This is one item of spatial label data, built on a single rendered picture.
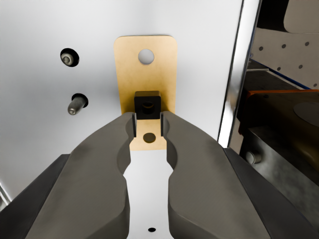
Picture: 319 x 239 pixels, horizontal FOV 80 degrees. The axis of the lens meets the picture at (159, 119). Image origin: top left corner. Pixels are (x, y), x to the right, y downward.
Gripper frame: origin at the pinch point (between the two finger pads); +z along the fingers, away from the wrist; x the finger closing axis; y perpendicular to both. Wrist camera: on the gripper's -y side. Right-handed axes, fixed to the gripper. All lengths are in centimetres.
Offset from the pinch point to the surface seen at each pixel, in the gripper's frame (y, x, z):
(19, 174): 6.9, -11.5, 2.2
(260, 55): 4.2, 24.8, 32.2
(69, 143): 3.7, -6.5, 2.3
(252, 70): 3.7, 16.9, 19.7
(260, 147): 4.5, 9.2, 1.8
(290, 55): 4.3, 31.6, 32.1
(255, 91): 2.9, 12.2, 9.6
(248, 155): 5.5, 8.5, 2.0
